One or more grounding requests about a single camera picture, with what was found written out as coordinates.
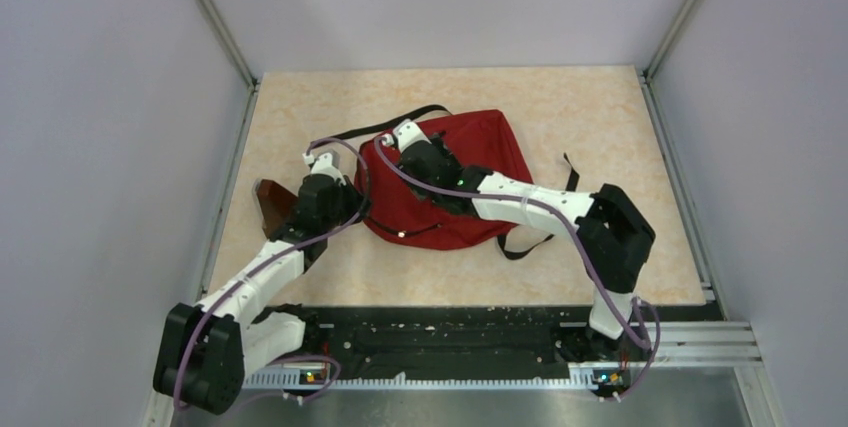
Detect red student backpack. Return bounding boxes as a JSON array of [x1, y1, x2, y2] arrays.
[[335, 104, 533, 261]]

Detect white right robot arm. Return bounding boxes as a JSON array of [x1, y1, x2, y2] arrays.
[[379, 135, 656, 359]]

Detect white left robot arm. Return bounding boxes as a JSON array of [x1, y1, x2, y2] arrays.
[[152, 173, 367, 414]]

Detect brown leather case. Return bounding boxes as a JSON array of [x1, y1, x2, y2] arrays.
[[253, 178, 298, 240]]

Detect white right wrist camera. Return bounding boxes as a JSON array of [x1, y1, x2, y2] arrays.
[[377, 119, 431, 153]]

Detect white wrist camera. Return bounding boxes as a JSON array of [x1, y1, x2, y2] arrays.
[[377, 119, 431, 153], [302, 150, 344, 182]]

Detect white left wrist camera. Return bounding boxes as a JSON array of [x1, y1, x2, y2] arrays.
[[302, 150, 344, 182]]

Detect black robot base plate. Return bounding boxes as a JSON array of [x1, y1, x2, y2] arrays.
[[198, 303, 723, 383]]

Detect aluminium frame rail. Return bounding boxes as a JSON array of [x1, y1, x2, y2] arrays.
[[181, 318, 782, 426]]

